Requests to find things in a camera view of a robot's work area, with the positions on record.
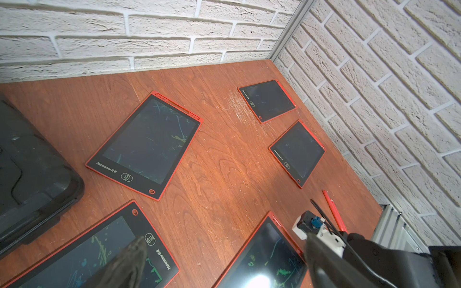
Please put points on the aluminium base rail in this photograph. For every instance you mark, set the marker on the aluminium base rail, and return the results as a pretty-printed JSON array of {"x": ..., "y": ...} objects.
[{"x": 393, "y": 232}]

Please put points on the far writing tablet red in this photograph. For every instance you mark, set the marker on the far writing tablet red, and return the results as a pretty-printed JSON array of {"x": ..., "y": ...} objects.
[{"x": 146, "y": 149}]

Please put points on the writing tablet red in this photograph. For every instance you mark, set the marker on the writing tablet red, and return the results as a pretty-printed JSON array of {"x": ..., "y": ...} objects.
[
  {"x": 146, "y": 149},
  {"x": 87, "y": 254}
]

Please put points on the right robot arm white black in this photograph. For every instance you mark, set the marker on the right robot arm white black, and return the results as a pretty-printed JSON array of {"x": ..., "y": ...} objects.
[{"x": 439, "y": 268}]

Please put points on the left writing tablet red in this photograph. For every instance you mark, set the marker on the left writing tablet red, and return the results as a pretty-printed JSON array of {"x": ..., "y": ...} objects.
[{"x": 87, "y": 254}]

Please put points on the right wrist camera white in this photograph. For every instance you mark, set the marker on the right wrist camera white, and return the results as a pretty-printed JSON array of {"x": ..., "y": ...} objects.
[{"x": 309, "y": 224}]

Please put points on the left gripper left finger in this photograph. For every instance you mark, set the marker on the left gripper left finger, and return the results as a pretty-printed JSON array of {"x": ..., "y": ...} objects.
[{"x": 123, "y": 271}]

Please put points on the black plastic tool case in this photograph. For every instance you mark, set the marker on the black plastic tool case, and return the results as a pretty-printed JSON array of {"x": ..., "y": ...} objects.
[{"x": 38, "y": 185}]

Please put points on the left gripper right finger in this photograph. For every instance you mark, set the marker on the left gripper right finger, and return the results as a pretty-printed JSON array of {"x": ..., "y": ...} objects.
[{"x": 328, "y": 270}]

